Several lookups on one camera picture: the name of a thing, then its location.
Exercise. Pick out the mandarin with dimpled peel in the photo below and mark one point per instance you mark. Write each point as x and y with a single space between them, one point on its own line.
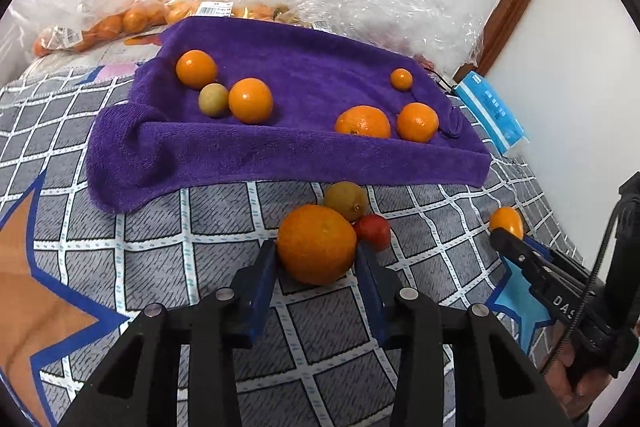
418 122
363 122

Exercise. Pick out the purple towel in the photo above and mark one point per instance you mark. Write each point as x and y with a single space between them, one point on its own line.
300 157

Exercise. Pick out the small red tomato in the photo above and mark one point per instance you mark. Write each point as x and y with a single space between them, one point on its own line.
374 232

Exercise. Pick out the grey checked bed sheet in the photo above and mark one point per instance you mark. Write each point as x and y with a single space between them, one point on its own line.
165 227

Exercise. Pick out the plastic bag of red fruit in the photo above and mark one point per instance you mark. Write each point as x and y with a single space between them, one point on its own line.
422 59

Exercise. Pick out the yellow-green round fruit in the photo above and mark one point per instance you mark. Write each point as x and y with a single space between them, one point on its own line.
345 199
213 101

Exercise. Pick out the plastic bag of mandarins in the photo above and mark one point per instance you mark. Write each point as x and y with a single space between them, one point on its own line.
100 27

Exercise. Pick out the small round orange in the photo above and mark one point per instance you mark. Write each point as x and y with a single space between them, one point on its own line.
401 79

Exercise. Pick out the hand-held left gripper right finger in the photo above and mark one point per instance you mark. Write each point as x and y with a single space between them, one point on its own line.
372 297

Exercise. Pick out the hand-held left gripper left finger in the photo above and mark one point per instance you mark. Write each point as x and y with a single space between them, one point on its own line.
260 287

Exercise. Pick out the person's right hand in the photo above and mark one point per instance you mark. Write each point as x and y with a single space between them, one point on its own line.
575 382

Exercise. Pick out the smooth oval orange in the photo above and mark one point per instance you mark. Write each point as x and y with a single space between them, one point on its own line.
196 68
250 100
506 221

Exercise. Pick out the blue tissue pack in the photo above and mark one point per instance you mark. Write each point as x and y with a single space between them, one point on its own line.
492 112

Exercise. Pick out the large round orange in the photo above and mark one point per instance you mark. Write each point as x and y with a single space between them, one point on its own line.
317 244

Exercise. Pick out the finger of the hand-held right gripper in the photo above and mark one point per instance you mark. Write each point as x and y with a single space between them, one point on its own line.
530 259

